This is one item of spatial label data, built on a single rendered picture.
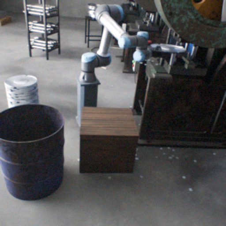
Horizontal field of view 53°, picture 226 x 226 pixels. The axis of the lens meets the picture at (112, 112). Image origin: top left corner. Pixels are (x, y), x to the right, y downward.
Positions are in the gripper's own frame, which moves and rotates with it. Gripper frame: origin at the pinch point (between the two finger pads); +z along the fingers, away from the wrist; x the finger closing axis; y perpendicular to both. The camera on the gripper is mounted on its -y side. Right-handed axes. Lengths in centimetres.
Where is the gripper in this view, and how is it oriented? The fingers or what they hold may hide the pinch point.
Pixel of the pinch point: (161, 50)
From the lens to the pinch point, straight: 191.7
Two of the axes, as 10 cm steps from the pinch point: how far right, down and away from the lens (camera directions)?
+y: -8.1, -3.5, 4.6
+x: -1.0, 8.7, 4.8
